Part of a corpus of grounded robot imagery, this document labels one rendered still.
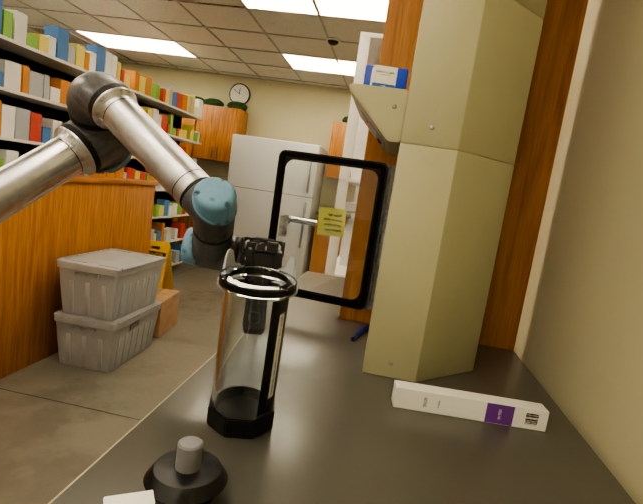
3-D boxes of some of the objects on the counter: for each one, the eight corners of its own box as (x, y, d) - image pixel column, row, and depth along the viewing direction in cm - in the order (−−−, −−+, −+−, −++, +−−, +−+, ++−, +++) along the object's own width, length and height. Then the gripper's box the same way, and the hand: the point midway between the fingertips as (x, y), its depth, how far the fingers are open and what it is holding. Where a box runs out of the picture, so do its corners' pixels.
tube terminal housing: (461, 345, 124) (519, 47, 114) (485, 396, 93) (570, -11, 82) (368, 328, 128) (417, 36, 117) (361, 372, 96) (427, -23, 85)
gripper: (220, 232, 84) (206, 235, 64) (305, 243, 86) (318, 250, 66) (215, 278, 85) (199, 297, 64) (299, 288, 87) (310, 309, 66)
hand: (256, 292), depth 66 cm, fingers closed on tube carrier, 9 cm apart
